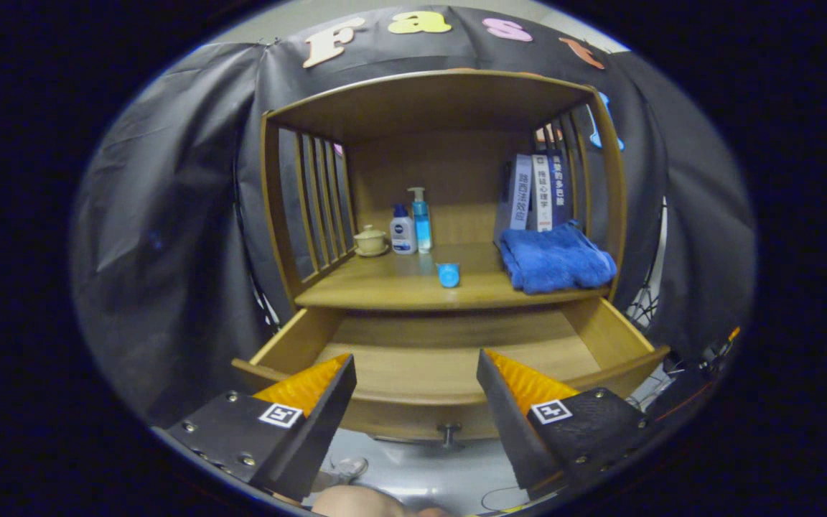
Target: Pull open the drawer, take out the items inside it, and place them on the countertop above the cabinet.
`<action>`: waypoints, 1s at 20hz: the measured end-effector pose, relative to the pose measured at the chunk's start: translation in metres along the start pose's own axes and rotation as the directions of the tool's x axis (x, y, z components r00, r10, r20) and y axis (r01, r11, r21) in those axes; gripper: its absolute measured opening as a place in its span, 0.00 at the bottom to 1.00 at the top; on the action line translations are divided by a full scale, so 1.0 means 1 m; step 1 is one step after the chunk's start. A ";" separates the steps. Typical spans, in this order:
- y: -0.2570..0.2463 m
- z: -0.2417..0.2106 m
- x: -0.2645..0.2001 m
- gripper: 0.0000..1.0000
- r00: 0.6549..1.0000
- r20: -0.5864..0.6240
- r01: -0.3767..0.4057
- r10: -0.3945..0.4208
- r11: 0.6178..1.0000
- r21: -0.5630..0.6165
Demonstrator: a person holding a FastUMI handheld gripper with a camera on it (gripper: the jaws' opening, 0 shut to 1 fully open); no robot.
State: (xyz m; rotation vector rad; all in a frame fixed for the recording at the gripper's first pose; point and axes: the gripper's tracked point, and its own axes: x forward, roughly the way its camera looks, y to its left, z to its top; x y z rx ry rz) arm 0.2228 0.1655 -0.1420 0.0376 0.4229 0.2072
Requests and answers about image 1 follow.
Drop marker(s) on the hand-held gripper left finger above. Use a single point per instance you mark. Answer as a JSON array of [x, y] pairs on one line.
[[316, 431]]

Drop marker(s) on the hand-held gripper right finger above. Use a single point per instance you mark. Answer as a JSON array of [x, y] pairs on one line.
[[510, 424]]

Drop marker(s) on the wooden drawer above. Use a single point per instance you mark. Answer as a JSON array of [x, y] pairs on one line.
[[413, 366]]

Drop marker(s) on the blue white cosmetic tube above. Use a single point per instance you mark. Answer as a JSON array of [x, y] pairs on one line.
[[448, 275]]

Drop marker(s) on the wooden countertop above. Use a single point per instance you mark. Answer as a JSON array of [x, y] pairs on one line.
[[399, 283]]

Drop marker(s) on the wooden cabinet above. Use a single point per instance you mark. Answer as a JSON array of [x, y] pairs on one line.
[[428, 100]]

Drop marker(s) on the grey shoe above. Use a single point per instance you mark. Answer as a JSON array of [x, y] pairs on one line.
[[347, 470]]

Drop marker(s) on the person's leg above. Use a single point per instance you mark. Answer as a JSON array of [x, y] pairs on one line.
[[360, 505]]

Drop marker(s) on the blue fluffy towel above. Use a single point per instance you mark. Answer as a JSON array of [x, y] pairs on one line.
[[553, 258]]

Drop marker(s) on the black light stand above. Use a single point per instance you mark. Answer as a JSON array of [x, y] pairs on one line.
[[647, 305]]

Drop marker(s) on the small beige lidded teapot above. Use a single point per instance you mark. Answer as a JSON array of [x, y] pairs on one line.
[[370, 240]]

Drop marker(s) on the black orange tool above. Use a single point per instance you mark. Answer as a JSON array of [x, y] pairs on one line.
[[708, 355]]

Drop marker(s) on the white bottle blue cap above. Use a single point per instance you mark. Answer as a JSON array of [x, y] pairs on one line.
[[403, 237]]

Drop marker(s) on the blue pump bottle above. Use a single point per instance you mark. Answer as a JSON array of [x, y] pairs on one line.
[[422, 226]]

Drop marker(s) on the grey book white spine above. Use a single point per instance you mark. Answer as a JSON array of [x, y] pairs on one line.
[[521, 190]]

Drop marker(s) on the dark blue book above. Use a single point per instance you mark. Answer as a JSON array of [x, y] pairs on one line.
[[559, 187]]

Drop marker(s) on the black backdrop cloth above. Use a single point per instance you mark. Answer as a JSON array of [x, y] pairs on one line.
[[169, 215]]

